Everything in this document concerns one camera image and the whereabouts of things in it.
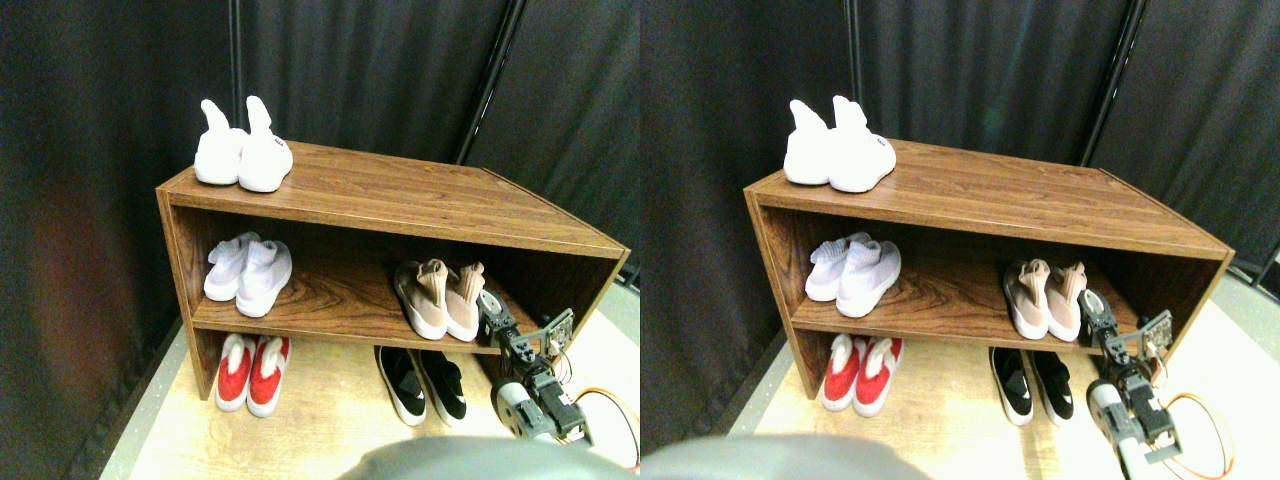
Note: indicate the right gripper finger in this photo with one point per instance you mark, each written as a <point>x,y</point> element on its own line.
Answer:
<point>1096,314</point>
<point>494,312</point>

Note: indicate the beige shoe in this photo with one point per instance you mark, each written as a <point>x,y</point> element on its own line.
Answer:
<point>1066,310</point>
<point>424,305</point>
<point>466,310</point>
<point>1028,305</point>

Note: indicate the black shoe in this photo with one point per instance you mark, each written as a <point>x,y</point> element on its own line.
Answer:
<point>1011,388</point>
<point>444,388</point>
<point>1052,388</point>
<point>400,388</point>

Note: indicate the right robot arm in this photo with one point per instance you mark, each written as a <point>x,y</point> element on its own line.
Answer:
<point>530,410</point>
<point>1120,420</point>

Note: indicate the brown shoe rack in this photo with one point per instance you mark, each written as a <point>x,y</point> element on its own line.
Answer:
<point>400,200</point>
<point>990,200</point>

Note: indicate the curtain stand foot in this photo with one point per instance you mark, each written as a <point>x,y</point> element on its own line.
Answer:
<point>1260,272</point>

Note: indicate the red shoe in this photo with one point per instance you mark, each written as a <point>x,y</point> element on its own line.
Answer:
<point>267,382</point>
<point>878,382</point>
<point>233,378</point>
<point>842,378</point>

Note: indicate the pale lilac shoe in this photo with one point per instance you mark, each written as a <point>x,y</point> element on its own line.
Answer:
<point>224,275</point>
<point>824,277</point>
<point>264,285</point>
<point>868,285</point>

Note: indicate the curtain stand pole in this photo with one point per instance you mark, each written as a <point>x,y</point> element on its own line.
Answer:
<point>854,45</point>
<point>1114,75</point>
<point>490,75</point>
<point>237,45</point>

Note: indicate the white shoe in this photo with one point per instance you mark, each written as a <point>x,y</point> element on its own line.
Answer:
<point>265,165</point>
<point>220,158</point>
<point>810,158</point>
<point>862,165</point>

